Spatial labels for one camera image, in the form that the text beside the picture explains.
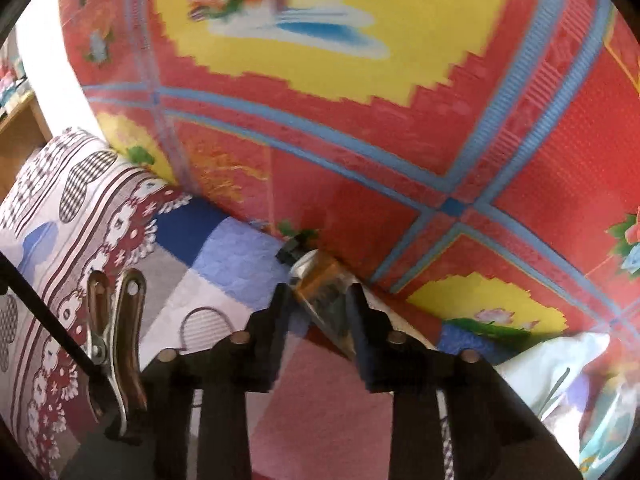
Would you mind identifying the thick black cable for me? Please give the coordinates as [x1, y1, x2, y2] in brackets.
[0, 252, 118, 401]

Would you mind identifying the patchwork heart bed sheet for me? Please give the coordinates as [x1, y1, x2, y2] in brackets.
[0, 127, 441, 480]

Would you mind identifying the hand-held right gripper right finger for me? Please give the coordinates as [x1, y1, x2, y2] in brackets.
[345, 282, 583, 480]

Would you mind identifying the clear packet with orange contents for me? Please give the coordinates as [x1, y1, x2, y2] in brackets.
[276, 240, 358, 361]

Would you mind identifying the metal spring clip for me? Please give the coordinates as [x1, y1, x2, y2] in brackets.
[86, 269, 148, 441]

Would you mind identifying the wooden desk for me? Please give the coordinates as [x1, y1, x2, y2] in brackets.
[0, 92, 53, 201]

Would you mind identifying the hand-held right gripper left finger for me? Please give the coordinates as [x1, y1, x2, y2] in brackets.
[60, 282, 292, 480]

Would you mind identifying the red yellow floral printed blanket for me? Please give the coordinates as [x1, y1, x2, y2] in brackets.
[59, 0, 640, 366]

